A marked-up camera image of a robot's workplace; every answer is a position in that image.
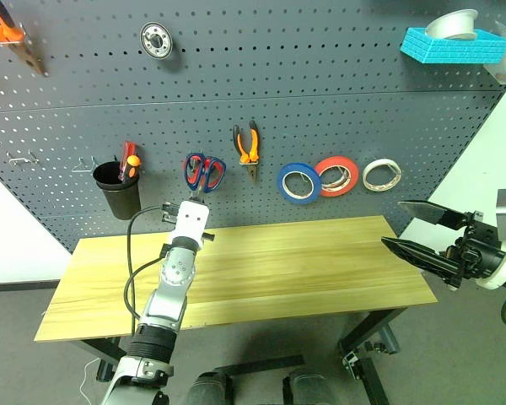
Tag round metal bearing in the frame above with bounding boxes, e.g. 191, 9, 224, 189
140, 21, 175, 59

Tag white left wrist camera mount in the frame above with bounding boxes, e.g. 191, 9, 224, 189
168, 200, 210, 252

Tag light blue ribbed box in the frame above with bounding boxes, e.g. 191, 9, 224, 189
399, 27, 506, 65

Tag thin white floor cable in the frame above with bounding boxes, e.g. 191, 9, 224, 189
78, 358, 100, 402

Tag grey perforated pegboard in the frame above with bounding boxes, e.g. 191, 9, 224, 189
0, 0, 506, 254

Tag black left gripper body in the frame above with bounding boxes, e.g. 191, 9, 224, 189
159, 202, 180, 224

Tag metal wire pegboard hook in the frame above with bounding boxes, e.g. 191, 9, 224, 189
71, 155, 99, 174
7, 150, 40, 166

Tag red-handled scissors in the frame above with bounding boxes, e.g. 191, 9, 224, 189
186, 154, 225, 193

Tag red tape roll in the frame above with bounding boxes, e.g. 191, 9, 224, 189
314, 155, 360, 198

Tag silver metal spool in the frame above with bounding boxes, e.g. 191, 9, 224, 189
424, 8, 480, 41

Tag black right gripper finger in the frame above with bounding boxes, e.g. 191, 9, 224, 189
398, 200, 467, 231
381, 236, 463, 286

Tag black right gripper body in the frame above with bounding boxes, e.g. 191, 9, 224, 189
444, 210, 506, 292

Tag red-handled screwdriver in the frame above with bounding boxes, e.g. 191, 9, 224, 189
117, 141, 138, 182

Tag blue tape roll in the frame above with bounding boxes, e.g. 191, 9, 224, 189
277, 162, 323, 207

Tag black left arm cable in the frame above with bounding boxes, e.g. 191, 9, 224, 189
124, 205, 170, 334

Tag black plastic cup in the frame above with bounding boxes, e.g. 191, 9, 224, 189
92, 161, 143, 221

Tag white tape roll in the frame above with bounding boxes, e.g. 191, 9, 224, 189
361, 158, 402, 193

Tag orange-handled screwdriver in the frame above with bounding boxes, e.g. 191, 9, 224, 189
124, 154, 143, 181

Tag orange-handled needle-nose pliers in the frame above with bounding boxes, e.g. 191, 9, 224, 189
232, 120, 261, 185

